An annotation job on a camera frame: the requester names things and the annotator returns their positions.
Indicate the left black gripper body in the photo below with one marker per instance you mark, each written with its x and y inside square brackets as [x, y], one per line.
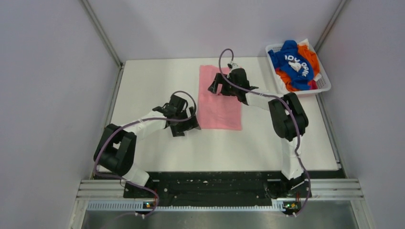
[181, 115]

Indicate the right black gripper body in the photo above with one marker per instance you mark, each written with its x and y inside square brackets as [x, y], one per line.
[230, 90]

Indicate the pink t-shirt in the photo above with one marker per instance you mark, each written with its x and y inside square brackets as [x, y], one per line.
[216, 111]

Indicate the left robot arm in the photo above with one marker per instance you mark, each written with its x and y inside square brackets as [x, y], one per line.
[116, 148]

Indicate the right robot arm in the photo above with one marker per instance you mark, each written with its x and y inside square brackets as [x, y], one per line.
[288, 118]

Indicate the orange t-shirt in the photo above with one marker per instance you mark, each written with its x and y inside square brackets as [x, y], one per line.
[312, 58]

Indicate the blue printed t-shirt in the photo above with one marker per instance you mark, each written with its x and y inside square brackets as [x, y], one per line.
[294, 70]

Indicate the red t-shirt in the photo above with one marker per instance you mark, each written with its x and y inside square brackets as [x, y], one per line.
[312, 85]

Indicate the white plastic basket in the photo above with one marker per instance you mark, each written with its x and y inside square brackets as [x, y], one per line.
[323, 83]

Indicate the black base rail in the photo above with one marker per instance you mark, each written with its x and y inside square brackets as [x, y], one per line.
[218, 189]

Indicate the white slotted cable duct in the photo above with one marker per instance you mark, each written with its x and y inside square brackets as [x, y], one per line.
[145, 206]

